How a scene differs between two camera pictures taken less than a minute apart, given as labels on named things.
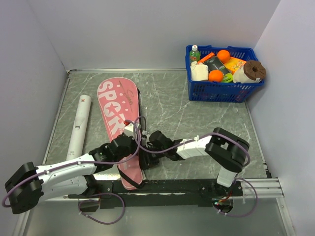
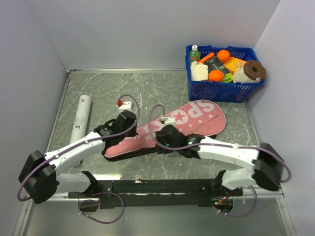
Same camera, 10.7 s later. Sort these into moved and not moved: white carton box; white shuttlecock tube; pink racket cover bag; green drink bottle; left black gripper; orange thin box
Moved: pink racket cover bag; left black gripper
Not moved: white carton box; orange thin box; white shuttlecock tube; green drink bottle
